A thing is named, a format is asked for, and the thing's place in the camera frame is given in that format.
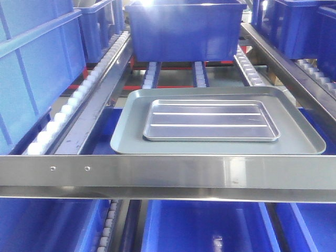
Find blue crate front left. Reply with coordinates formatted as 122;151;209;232
1;1;85;154

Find large grey plastic tray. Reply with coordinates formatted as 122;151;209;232
110;87;326;154

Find blue bin below left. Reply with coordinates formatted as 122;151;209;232
1;198;110;251

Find white roller track far left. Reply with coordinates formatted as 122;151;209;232
24;31;129;155

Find blue bin below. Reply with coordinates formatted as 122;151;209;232
1;198;110;251
276;203;335;251
141;200;280;251

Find blue bin below centre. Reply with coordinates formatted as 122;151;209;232
141;200;280;251

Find steel front rack beam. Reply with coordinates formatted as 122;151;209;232
1;155;335;203

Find white roller track centre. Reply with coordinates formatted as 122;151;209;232
192;61;209;88

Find blue crate rear right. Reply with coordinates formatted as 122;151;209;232
252;1;335;80

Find blue crate rear left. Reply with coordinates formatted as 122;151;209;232
73;0;124;64

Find steel lane divider right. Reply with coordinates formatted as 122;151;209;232
241;23;335;132

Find silver metal tray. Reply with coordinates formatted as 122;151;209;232
143;99;280;142

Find blue crate rear centre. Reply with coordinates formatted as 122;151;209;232
125;1;247;62

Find white roller track far right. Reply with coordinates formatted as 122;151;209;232
295;59;335;98

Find blue crate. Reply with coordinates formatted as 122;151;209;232
73;0;124;64
125;1;247;62
252;1;335;80
1;1;85;154

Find white roller track centre-left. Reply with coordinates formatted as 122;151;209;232
142;61;162;89

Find blue bin below right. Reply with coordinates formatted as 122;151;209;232
276;203;335;251

